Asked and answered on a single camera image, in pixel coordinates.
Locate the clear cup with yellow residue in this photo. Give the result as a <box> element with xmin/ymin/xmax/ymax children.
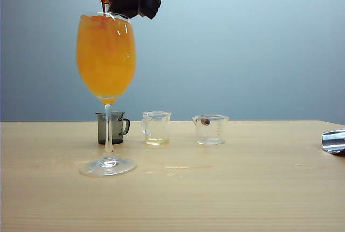
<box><xmin>140</xmin><ymin>111</ymin><xmax>173</xmax><ymax>146</ymax></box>

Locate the grey smoked measuring cup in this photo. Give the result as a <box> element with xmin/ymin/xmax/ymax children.
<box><xmin>94</xmin><ymin>111</ymin><xmax>131</xmax><ymax>145</ymax></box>

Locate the clear cup with graduation marks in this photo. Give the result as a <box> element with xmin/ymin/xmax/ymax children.
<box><xmin>191</xmin><ymin>114</ymin><xmax>230</xmax><ymax>146</ymax></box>

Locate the wine glass with orange drink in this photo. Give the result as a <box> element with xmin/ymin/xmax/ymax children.
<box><xmin>75</xmin><ymin>12</ymin><xmax>137</xmax><ymax>178</ymax></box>

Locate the crumpled silver foil sheet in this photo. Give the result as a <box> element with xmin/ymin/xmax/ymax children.
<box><xmin>322</xmin><ymin>128</ymin><xmax>345</xmax><ymax>155</ymax></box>

